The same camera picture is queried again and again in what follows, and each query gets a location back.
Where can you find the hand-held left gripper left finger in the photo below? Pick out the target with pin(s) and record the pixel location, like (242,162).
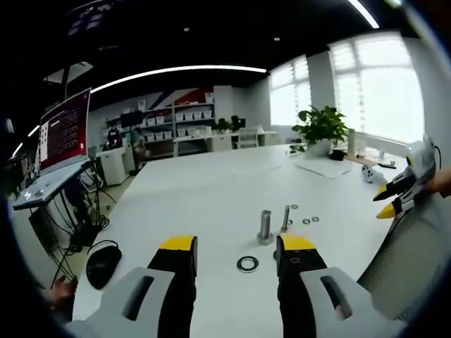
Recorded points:
(165,303)

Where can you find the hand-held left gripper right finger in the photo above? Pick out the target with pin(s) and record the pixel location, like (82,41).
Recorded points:
(299,303)

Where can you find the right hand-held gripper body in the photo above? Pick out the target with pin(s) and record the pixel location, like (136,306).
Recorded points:
(423,158)

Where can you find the medium metal washer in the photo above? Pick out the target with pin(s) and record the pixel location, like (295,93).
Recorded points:
(275,255)

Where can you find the large metal washer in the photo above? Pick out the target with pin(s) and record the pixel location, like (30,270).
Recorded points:
(240,264)

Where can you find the thick metal threaded stud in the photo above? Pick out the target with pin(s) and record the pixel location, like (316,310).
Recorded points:
(266,227)

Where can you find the thin metal threaded stud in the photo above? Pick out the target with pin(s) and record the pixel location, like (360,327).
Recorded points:
(285,218)

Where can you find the person's right hand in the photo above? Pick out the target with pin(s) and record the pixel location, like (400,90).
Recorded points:
(438,183)

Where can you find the white game controller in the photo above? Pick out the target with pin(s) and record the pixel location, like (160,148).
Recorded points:
(370,174)

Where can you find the grey mesh office chair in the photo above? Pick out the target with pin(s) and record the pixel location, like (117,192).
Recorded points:
(405,260)

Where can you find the tall white bottle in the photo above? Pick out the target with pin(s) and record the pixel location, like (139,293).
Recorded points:
(351,141)

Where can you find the white paper sheet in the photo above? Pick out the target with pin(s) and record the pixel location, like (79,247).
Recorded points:
(326,167)

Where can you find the black computer mouse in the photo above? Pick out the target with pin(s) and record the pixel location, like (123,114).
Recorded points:
(102,264)

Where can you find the green potted plant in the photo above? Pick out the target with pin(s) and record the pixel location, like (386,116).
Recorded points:
(322,128)

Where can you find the white low cabinet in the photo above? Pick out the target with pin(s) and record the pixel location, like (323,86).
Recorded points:
(112,167)

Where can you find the white background chair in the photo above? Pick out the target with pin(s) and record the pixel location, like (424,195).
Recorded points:
(248,137)

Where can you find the short ceiling light strip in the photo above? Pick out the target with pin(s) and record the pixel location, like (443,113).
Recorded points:
(364,12)

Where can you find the grey monitor stand desk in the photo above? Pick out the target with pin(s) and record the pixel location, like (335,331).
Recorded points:
(49,186)

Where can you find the white background desk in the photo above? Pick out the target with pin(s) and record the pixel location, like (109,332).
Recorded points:
(211,139)

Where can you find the shelving with white bins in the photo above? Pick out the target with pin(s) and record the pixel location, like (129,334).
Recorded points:
(176,121)

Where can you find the computer monitor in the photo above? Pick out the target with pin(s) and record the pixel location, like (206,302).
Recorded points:
(65,130)

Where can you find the long ceiling light strip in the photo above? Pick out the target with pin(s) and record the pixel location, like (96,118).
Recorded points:
(176,70)

